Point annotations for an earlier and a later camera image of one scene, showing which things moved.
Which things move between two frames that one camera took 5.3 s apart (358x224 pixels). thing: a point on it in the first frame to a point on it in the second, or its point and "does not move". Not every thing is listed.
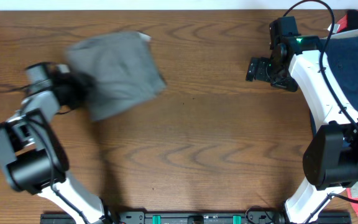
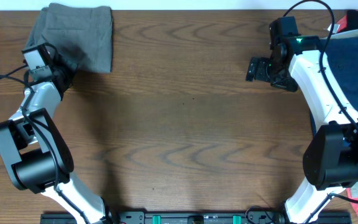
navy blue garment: [352, 61] does not move
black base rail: [195, 217] does not move
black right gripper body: [257, 70] does not move
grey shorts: [124, 69] to [82, 33]
